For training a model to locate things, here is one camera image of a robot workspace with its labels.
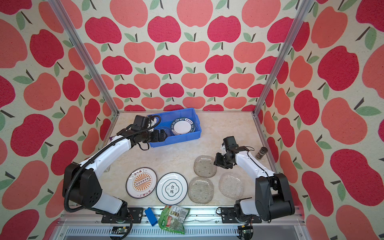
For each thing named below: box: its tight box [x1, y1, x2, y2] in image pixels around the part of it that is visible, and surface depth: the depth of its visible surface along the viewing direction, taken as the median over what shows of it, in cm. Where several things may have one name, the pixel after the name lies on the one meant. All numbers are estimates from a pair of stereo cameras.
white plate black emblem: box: [156, 172, 189, 206], surface depth 84 cm
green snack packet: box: [158, 205, 191, 235], surface depth 73 cm
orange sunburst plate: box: [125, 167, 158, 199], surface depth 86 cm
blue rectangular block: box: [144, 207, 158, 227], surface depth 75 cm
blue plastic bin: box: [147, 108, 202, 148], surface depth 111 cm
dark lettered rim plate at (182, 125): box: [171, 117, 196, 136], surface depth 112 cm
